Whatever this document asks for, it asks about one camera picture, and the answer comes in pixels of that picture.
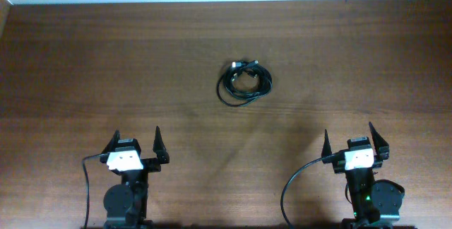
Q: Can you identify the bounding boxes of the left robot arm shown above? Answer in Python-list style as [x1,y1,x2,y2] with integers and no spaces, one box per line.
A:
[100,127,170,229]

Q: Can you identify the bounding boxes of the black usb cable long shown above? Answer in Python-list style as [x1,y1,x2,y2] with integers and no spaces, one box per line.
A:
[216,66,273,107]

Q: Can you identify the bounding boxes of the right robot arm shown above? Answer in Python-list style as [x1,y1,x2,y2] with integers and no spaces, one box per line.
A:
[321,124,405,229]

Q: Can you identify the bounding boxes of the black usb cable short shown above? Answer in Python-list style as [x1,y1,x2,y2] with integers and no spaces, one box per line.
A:
[227,60,258,82]

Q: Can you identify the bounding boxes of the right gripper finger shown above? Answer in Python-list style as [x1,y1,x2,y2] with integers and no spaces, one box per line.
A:
[369,122,390,160]
[321,129,333,158]

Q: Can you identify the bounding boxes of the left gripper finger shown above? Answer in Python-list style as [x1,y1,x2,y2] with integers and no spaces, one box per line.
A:
[153,126,169,158]
[102,130,120,153]

